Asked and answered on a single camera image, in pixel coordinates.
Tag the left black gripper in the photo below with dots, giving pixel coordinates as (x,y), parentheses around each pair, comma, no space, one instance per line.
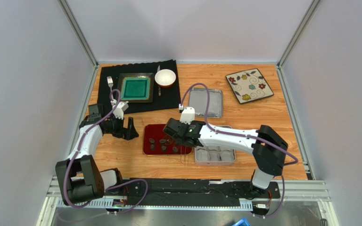
(128,133)

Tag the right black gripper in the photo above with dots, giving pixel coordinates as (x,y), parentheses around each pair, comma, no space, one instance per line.
(171,130)

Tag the silver tin with paper cups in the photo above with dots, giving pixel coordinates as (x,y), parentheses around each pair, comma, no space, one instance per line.
(214,156)

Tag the red lacquer tray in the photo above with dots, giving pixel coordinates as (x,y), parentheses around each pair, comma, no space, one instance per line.
(155,131)

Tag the pink handled metal tongs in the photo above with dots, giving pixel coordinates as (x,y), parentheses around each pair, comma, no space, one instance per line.
(184,151)

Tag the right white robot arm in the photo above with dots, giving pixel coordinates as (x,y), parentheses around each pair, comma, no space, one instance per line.
(267,147)

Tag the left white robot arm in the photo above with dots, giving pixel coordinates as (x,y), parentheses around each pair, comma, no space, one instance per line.
(79,178)

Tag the silver tin lid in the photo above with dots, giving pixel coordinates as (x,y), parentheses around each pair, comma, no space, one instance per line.
(198,100)

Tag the green square plate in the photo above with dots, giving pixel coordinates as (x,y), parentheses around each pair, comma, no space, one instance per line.
(136,87)

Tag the silver fork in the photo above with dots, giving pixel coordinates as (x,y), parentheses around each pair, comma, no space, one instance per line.
(110,85)

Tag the white bowl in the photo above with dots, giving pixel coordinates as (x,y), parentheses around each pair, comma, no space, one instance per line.
(165,78)

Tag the silver knife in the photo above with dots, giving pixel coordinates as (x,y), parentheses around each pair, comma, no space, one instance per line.
(159,88)

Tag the floral square plate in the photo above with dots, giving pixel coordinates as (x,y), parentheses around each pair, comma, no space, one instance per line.
(249,85)

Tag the blue plastic bin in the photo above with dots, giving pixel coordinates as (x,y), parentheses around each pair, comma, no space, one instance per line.
(242,222)

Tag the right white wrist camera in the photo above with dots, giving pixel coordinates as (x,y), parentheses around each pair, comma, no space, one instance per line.
(187,114)

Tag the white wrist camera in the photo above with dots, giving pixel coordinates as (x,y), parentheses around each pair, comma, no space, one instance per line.
(119,107)
(187,114)

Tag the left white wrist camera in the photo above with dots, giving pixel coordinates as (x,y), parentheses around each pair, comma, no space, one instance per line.
(119,107)

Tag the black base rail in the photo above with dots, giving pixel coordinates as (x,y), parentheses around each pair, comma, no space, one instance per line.
(189,193)

